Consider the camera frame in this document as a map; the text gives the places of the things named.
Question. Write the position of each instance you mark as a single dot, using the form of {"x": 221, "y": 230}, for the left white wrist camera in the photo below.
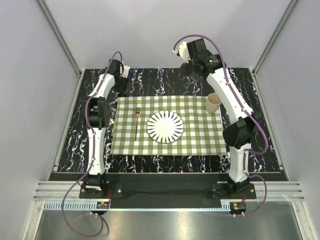
{"x": 126, "y": 71}

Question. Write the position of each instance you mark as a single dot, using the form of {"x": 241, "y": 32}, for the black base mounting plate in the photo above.
{"x": 212, "y": 188}

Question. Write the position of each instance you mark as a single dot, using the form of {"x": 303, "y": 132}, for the aluminium frame post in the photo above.
{"x": 58, "y": 35}
{"x": 277, "y": 31}

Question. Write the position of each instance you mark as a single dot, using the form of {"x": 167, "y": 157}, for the green checkered cloth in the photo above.
{"x": 202, "y": 135}

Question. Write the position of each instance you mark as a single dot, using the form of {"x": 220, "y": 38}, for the white blue striped plate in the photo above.
{"x": 165, "y": 126}

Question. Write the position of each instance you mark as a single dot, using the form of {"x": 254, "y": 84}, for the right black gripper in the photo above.
{"x": 187, "y": 68}

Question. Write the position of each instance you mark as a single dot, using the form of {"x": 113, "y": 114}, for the right aluminium frame post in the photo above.
{"x": 277, "y": 31}

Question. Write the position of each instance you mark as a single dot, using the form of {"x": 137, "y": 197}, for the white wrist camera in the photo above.
{"x": 126, "y": 71}
{"x": 182, "y": 51}

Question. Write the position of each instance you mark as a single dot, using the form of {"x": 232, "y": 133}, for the left aluminium frame post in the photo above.
{"x": 58, "y": 35}

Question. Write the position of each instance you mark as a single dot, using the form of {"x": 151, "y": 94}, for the aluminium front rail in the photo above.
{"x": 65, "y": 195}

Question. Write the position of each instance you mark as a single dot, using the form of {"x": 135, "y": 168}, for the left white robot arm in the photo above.
{"x": 95, "y": 121}

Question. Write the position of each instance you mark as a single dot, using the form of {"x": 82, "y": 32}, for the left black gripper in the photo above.
{"x": 121, "y": 89}

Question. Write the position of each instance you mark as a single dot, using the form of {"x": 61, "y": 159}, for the beige paper cup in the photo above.
{"x": 213, "y": 103}

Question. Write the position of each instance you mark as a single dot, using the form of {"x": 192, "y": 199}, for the brown wooden fork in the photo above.
{"x": 137, "y": 112}

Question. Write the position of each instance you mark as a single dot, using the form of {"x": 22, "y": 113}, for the blue plastic knife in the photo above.
{"x": 129, "y": 74}

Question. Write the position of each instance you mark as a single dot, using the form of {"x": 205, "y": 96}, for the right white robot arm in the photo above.
{"x": 244, "y": 122}

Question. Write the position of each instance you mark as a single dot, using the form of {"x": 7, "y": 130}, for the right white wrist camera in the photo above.
{"x": 182, "y": 51}

